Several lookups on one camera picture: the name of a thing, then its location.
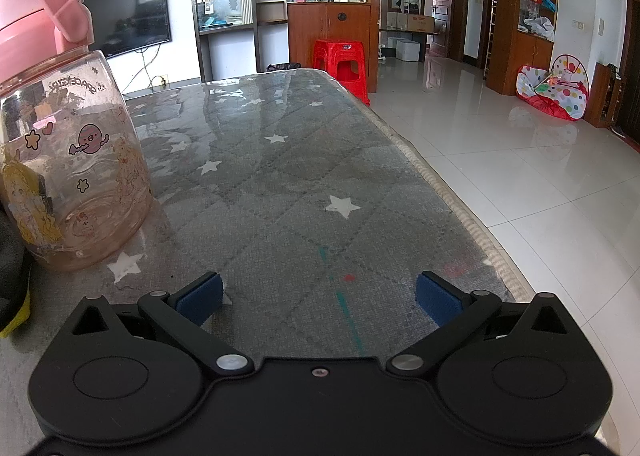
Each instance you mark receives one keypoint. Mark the polka-dot toy tent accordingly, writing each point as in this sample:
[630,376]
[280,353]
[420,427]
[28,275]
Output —
[560,90]

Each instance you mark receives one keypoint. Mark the wooden shoe rack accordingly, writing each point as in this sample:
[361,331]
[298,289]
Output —
[607,98]

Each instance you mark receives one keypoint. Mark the white metal rack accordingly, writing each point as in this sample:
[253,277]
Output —
[492,35]

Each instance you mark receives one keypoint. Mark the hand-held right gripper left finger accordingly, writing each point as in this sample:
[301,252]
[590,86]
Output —
[200,300]

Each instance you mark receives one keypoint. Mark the dark entrance door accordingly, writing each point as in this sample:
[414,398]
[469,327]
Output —
[631,75]

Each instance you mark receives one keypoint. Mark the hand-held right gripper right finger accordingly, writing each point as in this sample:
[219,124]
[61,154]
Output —
[440,300]

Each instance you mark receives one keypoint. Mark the white storage box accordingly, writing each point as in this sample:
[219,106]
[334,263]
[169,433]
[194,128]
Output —
[407,50]

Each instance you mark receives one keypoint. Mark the dark-framed glass shelf unit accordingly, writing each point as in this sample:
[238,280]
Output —
[225,0]

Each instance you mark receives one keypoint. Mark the tall wooden bookcase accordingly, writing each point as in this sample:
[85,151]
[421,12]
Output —
[520,60]

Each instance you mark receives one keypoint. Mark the grey star-printed table cover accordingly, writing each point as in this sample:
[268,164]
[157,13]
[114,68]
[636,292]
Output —
[280,196]

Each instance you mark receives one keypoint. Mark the yellow and grey cleaning cloth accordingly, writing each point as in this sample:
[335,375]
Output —
[12,286]

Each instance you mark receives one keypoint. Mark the cardboard box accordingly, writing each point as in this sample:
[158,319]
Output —
[421,23]

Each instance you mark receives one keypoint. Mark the white plastic bag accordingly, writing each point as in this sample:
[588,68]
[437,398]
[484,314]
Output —
[540,28]

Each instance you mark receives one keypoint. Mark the clear bottle with pink lid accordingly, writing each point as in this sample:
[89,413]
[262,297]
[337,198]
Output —
[70,145]

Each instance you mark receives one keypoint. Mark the red plastic stool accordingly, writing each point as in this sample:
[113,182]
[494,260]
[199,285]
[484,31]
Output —
[342,63]

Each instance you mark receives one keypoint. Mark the wooden glass display cabinet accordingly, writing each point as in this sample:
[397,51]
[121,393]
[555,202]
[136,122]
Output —
[325,30]

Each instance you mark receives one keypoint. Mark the black flat television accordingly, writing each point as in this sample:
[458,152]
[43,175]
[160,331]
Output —
[127,10]

